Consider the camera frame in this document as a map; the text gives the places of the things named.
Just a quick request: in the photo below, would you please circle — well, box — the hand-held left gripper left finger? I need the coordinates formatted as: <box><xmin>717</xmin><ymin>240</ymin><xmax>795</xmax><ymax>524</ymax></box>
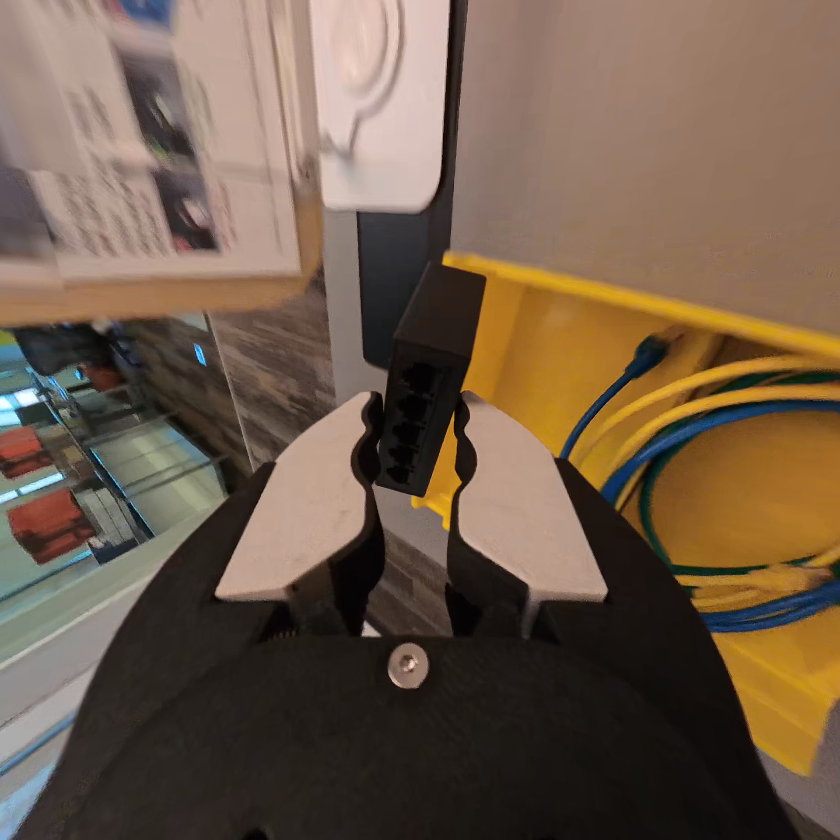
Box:
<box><xmin>215</xmin><ymin>392</ymin><xmax>385</xmax><ymax>602</ymax></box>

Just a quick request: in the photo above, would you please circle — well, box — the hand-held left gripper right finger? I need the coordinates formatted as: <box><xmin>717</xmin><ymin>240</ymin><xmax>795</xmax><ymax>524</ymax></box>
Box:
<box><xmin>448</xmin><ymin>390</ymin><xmax>609</xmax><ymax>637</ymax></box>

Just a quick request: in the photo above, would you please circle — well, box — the green ethernet cable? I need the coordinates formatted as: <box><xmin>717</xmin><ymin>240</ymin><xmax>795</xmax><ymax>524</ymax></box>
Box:
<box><xmin>640</xmin><ymin>371</ymin><xmax>840</xmax><ymax>581</ymax></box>

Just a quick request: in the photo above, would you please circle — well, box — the yellow plastic bin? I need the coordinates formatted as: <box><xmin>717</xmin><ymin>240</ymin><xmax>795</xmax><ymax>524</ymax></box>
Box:
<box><xmin>411</xmin><ymin>251</ymin><xmax>840</xmax><ymax>777</ymax></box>

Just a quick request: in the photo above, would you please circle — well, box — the black ethernet switch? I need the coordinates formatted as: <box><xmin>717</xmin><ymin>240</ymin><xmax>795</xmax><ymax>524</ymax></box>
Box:
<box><xmin>375</xmin><ymin>262</ymin><xmax>487</xmax><ymax>497</ymax></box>

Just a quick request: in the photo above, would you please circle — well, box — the red crate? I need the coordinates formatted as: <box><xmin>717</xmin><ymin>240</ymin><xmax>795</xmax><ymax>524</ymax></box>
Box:
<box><xmin>7</xmin><ymin>489</ymin><xmax>94</xmax><ymax>565</ymax></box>
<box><xmin>0</xmin><ymin>427</ymin><xmax>48</xmax><ymax>480</ymax></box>

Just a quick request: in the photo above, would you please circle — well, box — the wooden instruction board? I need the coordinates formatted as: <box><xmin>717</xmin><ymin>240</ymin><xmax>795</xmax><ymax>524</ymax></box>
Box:
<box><xmin>0</xmin><ymin>0</ymin><xmax>324</xmax><ymax>324</ymax></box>

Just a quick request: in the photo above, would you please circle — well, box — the white metal stand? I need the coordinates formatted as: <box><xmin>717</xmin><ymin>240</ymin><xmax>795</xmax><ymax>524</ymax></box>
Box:
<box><xmin>308</xmin><ymin>0</ymin><xmax>442</xmax><ymax>213</ymax></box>

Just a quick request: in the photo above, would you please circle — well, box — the blue ethernet cable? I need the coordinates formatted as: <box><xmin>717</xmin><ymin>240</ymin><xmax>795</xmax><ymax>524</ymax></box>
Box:
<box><xmin>558</xmin><ymin>330</ymin><xmax>840</xmax><ymax>635</ymax></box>

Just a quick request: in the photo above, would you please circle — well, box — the yellow ethernet cable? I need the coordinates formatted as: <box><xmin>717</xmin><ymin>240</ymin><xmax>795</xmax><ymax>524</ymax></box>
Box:
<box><xmin>567</xmin><ymin>354</ymin><xmax>840</xmax><ymax>614</ymax></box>

